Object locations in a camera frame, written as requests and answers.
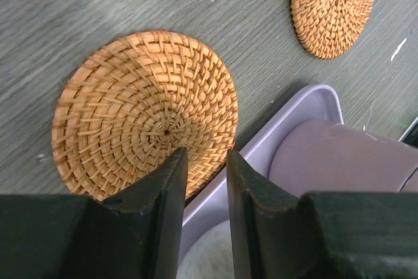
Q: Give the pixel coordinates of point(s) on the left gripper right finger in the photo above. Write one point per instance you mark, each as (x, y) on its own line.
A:
(319, 235)

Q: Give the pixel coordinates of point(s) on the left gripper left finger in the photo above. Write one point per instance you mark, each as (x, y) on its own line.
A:
(132, 234)

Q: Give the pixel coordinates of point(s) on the white ceramic mug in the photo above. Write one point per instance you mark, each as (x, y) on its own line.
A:
(211, 256)

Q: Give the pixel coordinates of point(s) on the purple glass mug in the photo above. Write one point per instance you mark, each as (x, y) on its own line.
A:
(319, 155)

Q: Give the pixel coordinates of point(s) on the woven rattan coaster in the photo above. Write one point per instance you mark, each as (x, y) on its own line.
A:
(136, 100)
(329, 28)

